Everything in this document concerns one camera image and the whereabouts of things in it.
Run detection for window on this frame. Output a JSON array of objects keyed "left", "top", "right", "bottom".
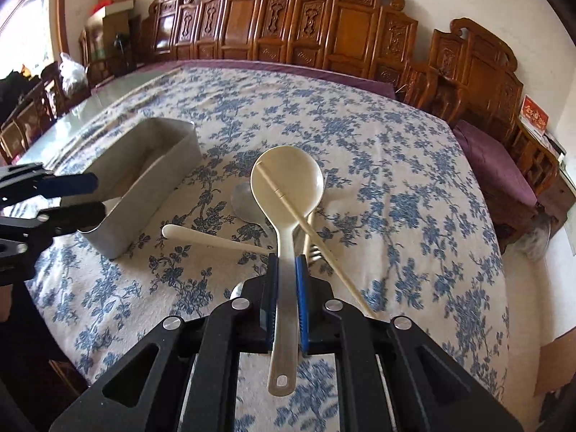
[{"left": 0, "top": 0, "right": 60, "bottom": 78}]

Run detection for carved wooden chair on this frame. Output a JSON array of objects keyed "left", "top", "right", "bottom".
[
  {"left": 288, "top": 0, "right": 420, "bottom": 90},
  {"left": 142, "top": 0, "right": 201, "bottom": 62},
  {"left": 193, "top": 0, "right": 298, "bottom": 62}
]

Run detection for wooden side table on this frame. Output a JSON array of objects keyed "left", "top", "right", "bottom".
[{"left": 508, "top": 117, "right": 576, "bottom": 235}]

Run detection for wooden dining chair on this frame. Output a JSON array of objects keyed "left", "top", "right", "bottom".
[
  {"left": 13, "top": 78, "right": 62, "bottom": 123},
  {"left": 0, "top": 119, "right": 33, "bottom": 165}
]

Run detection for white and red box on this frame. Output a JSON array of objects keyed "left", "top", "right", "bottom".
[{"left": 87, "top": 0, "right": 135, "bottom": 19}]

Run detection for metal spoon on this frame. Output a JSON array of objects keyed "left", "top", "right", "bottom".
[{"left": 230, "top": 182, "right": 271, "bottom": 300}]

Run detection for grey plastic bag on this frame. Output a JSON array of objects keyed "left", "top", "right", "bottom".
[{"left": 513, "top": 220, "right": 552, "bottom": 262}]

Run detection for cream plastic knife handle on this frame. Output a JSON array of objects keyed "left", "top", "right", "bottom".
[{"left": 161, "top": 224, "right": 275, "bottom": 254}]

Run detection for white plastic bag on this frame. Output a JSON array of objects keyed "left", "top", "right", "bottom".
[{"left": 59, "top": 52, "right": 87, "bottom": 95}]

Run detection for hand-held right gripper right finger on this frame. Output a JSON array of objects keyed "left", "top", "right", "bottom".
[{"left": 296, "top": 255, "right": 525, "bottom": 432}]

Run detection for dark clothing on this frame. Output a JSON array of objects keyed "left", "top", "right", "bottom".
[{"left": 0, "top": 279, "right": 86, "bottom": 432}]

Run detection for grey rectangular utensil container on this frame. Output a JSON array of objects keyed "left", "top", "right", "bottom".
[{"left": 76, "top": 117, "right": 202, "bottom": 260}]

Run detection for blue floral blanket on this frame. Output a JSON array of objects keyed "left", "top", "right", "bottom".
[{"left": 9, "top": 65, "right": 511, "bottom": 432}]

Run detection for flat cardboard sheet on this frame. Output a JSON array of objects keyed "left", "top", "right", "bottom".
[{"left": 533, "top": 333, "right": 576, "bottom": 399}]

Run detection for carved wooden armchair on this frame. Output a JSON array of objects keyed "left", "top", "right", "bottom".
[{"left": 400, "top": 18, "right": 525, "bottom": 145}]

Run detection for cream plastic fork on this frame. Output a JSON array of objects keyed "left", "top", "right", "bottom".
[{"left": 301, "top": 172, "right": 330, "bottom": 265}]

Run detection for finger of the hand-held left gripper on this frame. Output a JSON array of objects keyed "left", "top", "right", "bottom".
[
  {"left": 0, "top": 163, "right": 99, "bottom": 208},
  {"left": 0, "top": 201, "right": 107, "bottom": 253}
]

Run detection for large cream plastic spoon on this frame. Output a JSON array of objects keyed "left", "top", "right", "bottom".
[{"left": 249, "top": 145, "right": 325, "bottom": 398}]

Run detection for cream chopstick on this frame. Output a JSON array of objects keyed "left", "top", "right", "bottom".
[{"left": 256, "top": 163, "right": 378, "bottom": 318}]

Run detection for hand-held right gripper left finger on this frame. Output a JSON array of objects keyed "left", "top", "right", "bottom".
[{"left": 49, "top": 253, "right": 280, "bottom": 432}]

